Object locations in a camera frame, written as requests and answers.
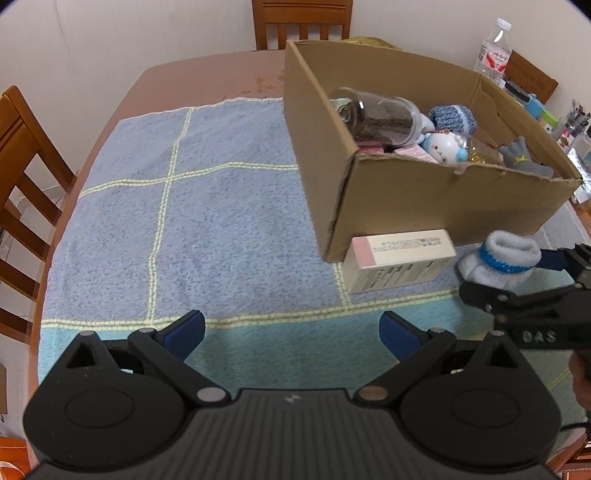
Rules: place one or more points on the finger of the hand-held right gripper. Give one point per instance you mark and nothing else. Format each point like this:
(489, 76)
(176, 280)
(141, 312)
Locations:
(485, 295)
(551, 259)

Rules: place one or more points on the clear water bottle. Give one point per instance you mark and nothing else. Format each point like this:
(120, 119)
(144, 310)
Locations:
(494, 53)

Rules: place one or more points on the olive yellow bag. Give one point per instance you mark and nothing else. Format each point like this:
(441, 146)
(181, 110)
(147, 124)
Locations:
(374, 41)

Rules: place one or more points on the wooden chair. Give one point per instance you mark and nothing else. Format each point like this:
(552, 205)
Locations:
(302, 23)
(533, 76)
(27, 194)

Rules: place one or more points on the blue checked towel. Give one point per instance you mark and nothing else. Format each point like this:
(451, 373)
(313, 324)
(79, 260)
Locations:
(221, 207)

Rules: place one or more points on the grey rubber toy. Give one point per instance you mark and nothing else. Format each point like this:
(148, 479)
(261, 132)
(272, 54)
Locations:
(521, 159)

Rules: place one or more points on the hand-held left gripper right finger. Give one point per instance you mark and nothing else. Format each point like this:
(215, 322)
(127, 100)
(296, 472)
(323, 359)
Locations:
(398, 334)

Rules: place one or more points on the small blue container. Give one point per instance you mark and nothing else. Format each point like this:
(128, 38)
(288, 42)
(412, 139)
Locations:
(535, 107)

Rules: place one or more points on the long white pink carton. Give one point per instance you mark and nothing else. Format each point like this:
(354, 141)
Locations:
(401, 258)

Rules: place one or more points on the small bottle green lid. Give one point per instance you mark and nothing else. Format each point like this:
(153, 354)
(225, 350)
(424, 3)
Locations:
(549, 119)

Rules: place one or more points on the white sock blue stripe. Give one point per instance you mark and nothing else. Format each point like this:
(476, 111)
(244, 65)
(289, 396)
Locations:
(501, 261)

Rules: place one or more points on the blue knit sock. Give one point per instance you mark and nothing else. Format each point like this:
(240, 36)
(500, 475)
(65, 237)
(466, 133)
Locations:
(452, 119)

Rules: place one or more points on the clear jar brown contents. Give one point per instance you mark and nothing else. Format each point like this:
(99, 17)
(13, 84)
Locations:
(388, 121)

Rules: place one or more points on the round light blue toy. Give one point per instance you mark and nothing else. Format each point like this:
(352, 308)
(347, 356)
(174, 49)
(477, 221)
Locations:
(443, 147)

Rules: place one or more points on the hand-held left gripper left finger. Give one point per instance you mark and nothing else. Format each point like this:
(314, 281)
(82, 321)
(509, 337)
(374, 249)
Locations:
(185, 330)

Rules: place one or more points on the person's right hand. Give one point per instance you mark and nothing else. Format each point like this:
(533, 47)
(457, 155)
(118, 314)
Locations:
(582, 378)

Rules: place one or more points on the pen holder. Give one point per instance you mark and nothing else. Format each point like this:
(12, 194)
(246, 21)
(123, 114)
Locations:
(576, 120)

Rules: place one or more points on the clear bottle golden capsules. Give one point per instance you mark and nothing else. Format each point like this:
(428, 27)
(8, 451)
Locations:
(482, 152)

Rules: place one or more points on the pink knit sock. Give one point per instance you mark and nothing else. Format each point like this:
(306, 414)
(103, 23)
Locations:
(371, 148)

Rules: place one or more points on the small cardboard box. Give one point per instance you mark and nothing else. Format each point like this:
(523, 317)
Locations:
(2, 390)

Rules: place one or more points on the small pink carton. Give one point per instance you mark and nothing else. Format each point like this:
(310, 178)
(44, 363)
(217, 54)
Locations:
(415, 153)

